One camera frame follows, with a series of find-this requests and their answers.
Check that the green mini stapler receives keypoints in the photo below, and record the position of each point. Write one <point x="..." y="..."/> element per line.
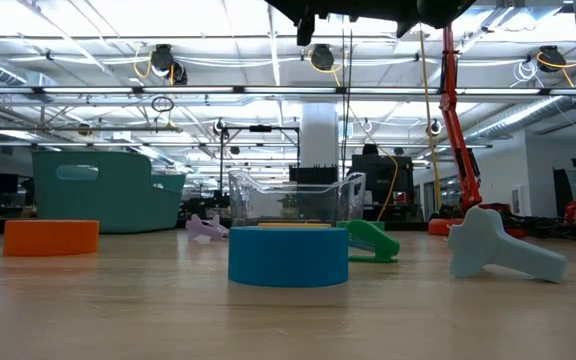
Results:
<point x="375" y="245"/>

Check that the light blue staple remover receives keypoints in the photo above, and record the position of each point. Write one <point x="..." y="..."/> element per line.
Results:
<point x="483" y="240"/>

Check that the orange tape roll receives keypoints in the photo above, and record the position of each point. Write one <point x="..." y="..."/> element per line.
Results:
<point x="50" y="237"/>

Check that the blue tape roll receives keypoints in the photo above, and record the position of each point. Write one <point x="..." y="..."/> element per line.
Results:
<point x="288" y="257"/>

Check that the black equipment cabinet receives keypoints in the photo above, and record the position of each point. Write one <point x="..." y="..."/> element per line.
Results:
<point x="380" y="180"/>

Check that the clear plastic bin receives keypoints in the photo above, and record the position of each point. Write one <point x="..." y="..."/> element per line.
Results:
<point x="293" y="200"/>

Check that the purple staple remover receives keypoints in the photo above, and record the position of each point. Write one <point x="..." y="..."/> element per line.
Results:
<point x="203" y="231"/>

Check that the black metal gantry frame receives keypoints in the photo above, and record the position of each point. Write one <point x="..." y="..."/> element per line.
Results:
<point x="260" y="128"/>

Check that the teal plastic bin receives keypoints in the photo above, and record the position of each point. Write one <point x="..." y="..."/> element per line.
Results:
<point x="118" y="200"/>

